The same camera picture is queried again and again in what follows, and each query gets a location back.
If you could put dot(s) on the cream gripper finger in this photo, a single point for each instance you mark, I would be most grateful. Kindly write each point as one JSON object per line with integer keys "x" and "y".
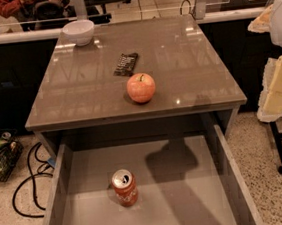
{"x": 262, "y": 22}
{"x": 270, "y": 100}

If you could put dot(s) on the red coke can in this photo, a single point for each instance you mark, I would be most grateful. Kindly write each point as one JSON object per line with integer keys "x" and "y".
{"x": 123, "y": 182}

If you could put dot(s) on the open grey top drawer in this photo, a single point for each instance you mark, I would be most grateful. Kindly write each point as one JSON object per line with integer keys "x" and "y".
{"x": 180, "y": 181}

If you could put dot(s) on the grey counter cabinet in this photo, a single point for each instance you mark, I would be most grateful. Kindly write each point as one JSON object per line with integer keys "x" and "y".
{"x": 141, "y": 70}

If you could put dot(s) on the red apple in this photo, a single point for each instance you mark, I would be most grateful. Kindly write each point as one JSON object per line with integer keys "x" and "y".
{"x": 141, "y": 87}

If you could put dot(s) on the dark snack bar wrapper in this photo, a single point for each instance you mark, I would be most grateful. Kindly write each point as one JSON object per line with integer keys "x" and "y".
{"x": 126, "y": 64}

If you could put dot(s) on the white bowl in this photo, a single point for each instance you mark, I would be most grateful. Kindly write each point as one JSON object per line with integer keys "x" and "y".
{"x": 79, "y": 32}

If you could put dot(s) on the black office chair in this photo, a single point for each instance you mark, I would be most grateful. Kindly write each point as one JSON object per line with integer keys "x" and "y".
{"x": 49, "y": 14}

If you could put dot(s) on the person in red shirt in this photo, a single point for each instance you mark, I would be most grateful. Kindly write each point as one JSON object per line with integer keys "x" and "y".
{"x": 9, "y": 8}

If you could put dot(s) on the black wire basket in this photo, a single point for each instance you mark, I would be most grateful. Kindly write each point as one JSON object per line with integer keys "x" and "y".
{"x": 10, "y": 151}

